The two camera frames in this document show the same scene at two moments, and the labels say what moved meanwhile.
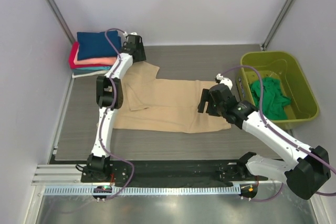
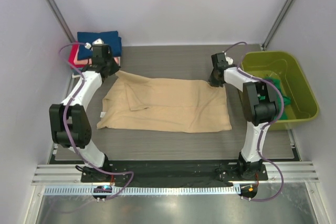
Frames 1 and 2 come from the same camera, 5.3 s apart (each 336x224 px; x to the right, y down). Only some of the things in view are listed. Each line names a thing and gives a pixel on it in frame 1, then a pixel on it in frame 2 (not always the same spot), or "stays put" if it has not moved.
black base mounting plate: x=221 y=173 stays put
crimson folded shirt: x=72 y=54 stays put
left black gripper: x=142 y=55 → x=116 y=67
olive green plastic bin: x=287 y=95 stays put
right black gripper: x=206 y=97 → x=213 y=83
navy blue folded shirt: x=94 y=44 stays put
